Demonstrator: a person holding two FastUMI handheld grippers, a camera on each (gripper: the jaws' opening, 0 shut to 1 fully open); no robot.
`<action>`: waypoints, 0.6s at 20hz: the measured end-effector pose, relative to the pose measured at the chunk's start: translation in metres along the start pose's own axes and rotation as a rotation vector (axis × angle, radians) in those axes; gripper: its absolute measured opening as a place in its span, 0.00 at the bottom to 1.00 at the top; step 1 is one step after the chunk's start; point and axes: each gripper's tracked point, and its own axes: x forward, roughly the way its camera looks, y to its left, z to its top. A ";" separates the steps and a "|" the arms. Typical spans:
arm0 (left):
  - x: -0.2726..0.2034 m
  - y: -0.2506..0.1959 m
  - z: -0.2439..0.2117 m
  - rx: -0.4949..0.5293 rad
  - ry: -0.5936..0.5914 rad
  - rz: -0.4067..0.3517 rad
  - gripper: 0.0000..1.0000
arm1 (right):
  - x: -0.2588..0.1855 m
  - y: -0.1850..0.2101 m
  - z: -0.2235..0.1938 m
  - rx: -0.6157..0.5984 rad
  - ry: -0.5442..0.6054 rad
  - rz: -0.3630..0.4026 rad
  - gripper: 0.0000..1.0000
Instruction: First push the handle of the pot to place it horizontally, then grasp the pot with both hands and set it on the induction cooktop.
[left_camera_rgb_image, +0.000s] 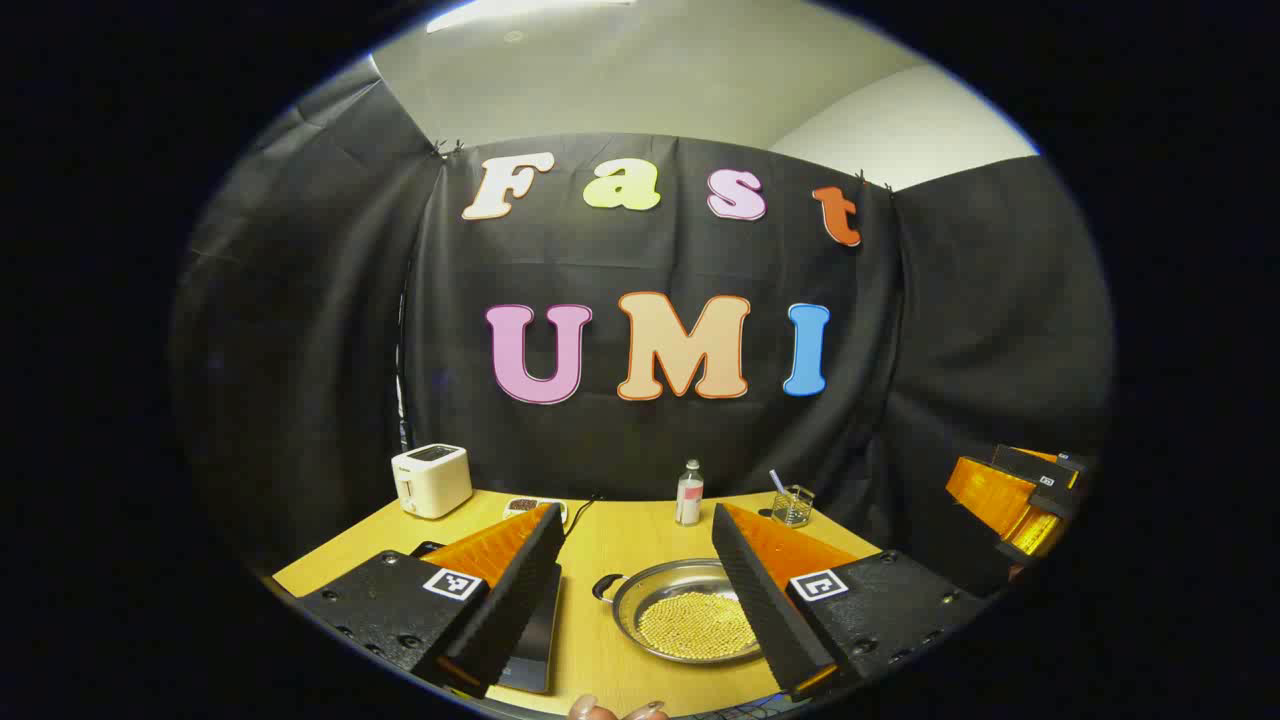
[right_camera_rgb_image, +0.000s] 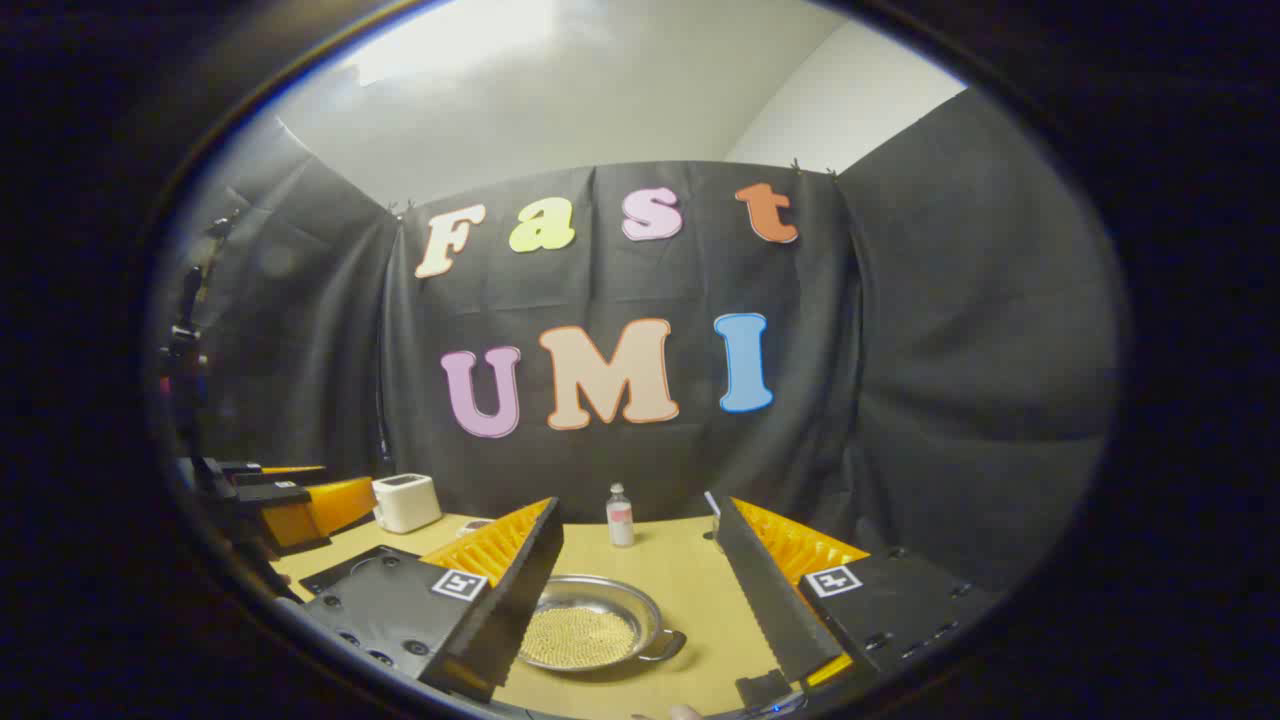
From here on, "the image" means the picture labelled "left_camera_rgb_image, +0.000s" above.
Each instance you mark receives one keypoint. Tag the small black cloth clip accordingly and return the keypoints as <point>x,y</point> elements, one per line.
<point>872,180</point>
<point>448,148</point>

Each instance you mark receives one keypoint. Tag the pile of yellow soybeans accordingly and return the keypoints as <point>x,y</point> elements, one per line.
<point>690,625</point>

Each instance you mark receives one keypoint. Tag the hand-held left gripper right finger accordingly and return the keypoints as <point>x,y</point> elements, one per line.
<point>760,600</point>

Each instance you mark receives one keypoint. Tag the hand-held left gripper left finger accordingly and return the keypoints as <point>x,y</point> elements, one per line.
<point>520,590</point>

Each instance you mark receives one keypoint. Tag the square glass holder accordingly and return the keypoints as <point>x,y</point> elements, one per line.
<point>795,510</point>

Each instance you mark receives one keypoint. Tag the striped straw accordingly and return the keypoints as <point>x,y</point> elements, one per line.
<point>777,482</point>

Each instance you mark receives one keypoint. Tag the ceiling light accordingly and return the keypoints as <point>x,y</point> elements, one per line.
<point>520,12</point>

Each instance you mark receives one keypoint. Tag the clear bottle pink label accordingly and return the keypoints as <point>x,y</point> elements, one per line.
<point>688,500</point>

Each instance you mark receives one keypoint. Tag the stainless steel pot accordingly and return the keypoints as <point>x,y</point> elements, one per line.
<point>660,585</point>

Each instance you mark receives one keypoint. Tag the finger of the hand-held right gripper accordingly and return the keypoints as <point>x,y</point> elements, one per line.
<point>1030,465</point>
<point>995,495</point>

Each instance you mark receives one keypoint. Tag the black backdrop cloth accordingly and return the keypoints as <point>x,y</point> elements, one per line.
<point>650,450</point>

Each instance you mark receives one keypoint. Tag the metal backdrop stand pole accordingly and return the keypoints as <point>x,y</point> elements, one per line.
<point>402,400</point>

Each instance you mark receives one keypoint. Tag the white toaster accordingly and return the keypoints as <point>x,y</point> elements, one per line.
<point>430,485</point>

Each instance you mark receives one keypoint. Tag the white divided grain dish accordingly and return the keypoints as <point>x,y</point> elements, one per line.
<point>525,505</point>

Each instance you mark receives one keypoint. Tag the black induction cooktop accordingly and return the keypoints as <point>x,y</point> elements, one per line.
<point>535,640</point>

